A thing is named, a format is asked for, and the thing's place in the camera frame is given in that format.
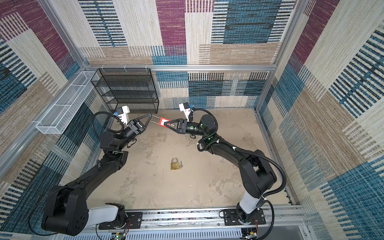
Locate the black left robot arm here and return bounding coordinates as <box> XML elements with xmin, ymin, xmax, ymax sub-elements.
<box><xmin>41</xmin><ymin>114</ymin><xmax>152</xmax><ymax>236</ymax></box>

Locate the white wire mesh wall basket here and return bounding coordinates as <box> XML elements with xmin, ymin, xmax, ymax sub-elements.
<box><xmin>36</xmin><ymin>71</ymin><xmax>95</xmax><ymax>135</ymax></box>

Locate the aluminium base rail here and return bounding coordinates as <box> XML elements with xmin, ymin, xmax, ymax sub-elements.
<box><xmin>74</xmin><ymin>204</ymin><xmax>317</xmax><ymax>240</ymax></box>

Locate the brass padlock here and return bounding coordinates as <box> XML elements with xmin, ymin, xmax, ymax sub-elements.
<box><xmin>171</xmin><ymin>158</ymin><xmax>180</xmax><ymax>170</ymax></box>

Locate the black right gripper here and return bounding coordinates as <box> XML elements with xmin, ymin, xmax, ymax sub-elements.
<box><xmin>164</xmin><ymin>118</ymin><xmax>206</xmax><ymax>136</ymax></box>

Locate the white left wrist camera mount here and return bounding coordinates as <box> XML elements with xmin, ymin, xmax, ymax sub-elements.
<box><xmin>114</xmin><ymin>106</ymin><xmax>130</xmax><ymax>125</ymax></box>

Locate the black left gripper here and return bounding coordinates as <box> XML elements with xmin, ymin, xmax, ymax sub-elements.
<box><xmin>118</xmin><ymin>116</ymin><xmax>151</xmax><ymax>154</ymax></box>

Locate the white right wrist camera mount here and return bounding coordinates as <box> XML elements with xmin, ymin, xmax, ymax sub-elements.
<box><xmin>179</xmin><ymin>102</ymin><xmax>194</xmax><ymax>122</ymax></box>

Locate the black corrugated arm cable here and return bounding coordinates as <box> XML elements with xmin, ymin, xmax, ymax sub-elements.
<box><xmin>188</xmin><ymin>108</ymin><xmax>287</xmax><ymax>240</ymax></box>
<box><xmin>91</xmin><ymin>111</ymin><xmax>125</xmax><ymax>134</ymax></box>

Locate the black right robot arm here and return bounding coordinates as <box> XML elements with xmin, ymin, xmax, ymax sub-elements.
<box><xmin>163</xmin><ymin>114</ymin><xmax>287</xmax><ymax>225</ymax></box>

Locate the red padlock with white label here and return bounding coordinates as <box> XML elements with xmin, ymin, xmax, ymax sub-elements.
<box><xmin>150</xmin><ymin>115</ymin><xmax>170</xmax><ymax>128</ymax></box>

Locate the black wire mesh shelf rack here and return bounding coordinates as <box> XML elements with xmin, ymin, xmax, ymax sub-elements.
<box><xmin>91</xmin><ymin>68</ymin><xmax>159</xmax><ymax>114</ymax></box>

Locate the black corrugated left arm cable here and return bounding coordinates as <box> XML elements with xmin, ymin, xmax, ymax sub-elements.
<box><xmin>91</xmin><ymin>111</ymin><xmax>125</xmax><ymax>134</ymax></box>

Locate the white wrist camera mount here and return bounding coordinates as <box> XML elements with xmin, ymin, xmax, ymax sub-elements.
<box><xmin>179</xmin><ymin>102</ymin><xmax>194</xmax><ymax>122</ymax></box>
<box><xmin>114</xmin><ymin>106</ymin><xmax>130</xmax><ymax>125</ymax></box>

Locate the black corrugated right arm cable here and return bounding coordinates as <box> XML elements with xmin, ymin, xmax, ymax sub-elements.
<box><xmin>188</xmin><ymin>108</ymin><xmax>287</xmax><ymax>240</ymax></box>

